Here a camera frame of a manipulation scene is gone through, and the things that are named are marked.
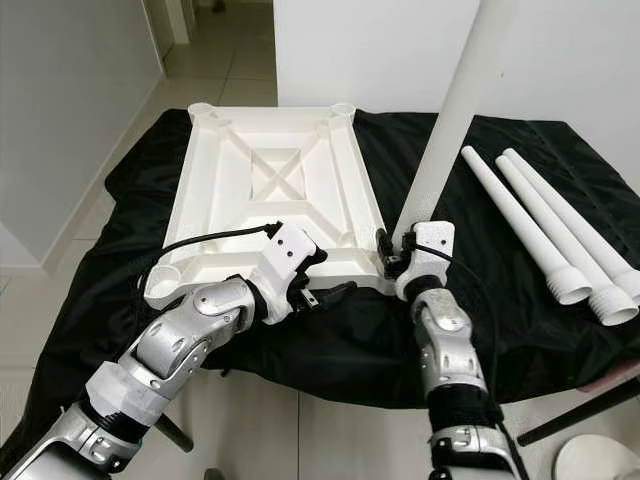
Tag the white plastic table leg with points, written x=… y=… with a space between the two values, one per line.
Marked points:
x=521 y=220
x=568 y=210
x=565 y=240
x=449 y=120

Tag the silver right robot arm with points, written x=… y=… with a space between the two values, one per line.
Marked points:
x=448 y=350

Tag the white round stool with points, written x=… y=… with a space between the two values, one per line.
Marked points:
x=600 y=462

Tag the black cloth table cover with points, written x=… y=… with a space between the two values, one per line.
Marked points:
x=360 y=350

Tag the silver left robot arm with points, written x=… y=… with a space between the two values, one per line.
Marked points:
x=180 y=335

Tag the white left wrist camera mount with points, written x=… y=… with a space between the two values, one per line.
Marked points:
x=285 y=260

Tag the white plastic children table top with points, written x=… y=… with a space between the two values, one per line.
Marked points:
x=260 y=175

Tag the black metal table leg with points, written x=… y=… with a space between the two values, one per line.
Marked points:
x=580 y=420
x=175 y=435

